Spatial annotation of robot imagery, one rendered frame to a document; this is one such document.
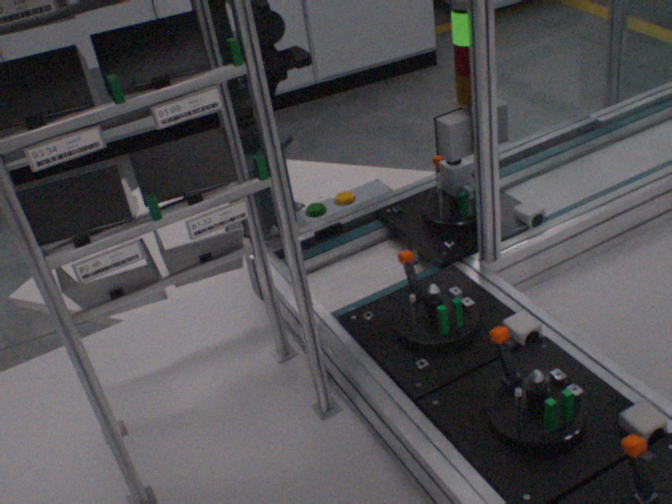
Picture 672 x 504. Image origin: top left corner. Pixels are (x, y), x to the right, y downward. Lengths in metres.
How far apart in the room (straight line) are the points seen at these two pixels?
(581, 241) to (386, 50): 3.32
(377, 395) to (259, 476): 0.23
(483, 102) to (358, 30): 3.40
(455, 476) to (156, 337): 0.73
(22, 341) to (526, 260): 2.27
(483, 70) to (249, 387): 0.67
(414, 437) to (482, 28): 0.61
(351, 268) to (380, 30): 3.28
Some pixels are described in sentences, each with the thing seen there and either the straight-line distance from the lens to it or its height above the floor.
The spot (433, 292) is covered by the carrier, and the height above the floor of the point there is 1.04.
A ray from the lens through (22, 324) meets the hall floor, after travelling 3.38.
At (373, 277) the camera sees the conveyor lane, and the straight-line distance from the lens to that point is 1.48.
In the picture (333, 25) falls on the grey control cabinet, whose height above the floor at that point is 0.42.
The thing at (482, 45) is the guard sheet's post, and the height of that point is 1.37.
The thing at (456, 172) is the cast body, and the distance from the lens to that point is 1.46.
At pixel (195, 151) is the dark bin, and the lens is 1.05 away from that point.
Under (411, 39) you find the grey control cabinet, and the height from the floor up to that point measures 0.22.
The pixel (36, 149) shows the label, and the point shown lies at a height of 1.45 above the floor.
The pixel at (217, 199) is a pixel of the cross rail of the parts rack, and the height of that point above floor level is 1.31.
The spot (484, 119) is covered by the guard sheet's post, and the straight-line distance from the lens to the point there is 1.27.
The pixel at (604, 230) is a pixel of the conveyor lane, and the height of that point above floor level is 0.91.
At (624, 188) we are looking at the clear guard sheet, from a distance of 1.60.
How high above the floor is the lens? 1.79
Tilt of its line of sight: 34 degrees down
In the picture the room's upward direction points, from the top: 10 degrees counter-clockwise
